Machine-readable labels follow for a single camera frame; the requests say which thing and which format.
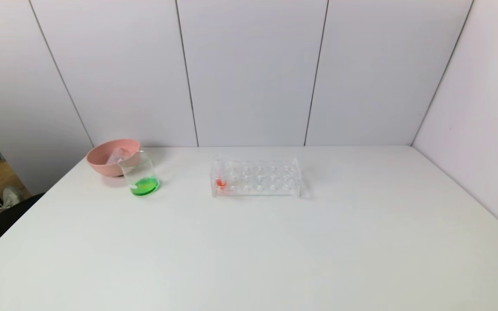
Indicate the test tube with blue pigment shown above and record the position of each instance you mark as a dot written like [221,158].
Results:
[113,160]

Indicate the clear acrylic test tube rack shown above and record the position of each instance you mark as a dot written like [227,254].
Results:
[262,181]

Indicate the test tube with red pigment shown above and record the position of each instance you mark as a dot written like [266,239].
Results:
[221,182]

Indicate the clear glass beaker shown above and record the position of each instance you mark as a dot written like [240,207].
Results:
[144,185]

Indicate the pink bowl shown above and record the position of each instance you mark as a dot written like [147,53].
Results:
[102,162]

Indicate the grey sneaker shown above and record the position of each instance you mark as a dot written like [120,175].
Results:
[10,196]

